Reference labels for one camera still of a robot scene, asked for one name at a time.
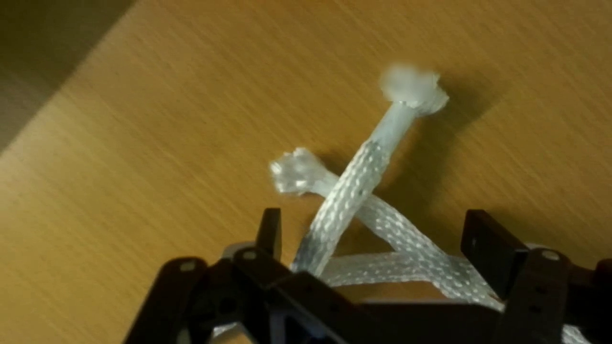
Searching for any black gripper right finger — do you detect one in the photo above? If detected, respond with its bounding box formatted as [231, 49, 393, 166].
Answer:
[393, 210, 612, 344]

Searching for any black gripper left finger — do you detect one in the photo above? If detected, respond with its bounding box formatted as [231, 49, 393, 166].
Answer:
[124, 208, 393, 344]

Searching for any white rope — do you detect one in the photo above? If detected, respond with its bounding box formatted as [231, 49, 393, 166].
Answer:
[288, 61, 451, 277]
[208, 145, 594, 344]

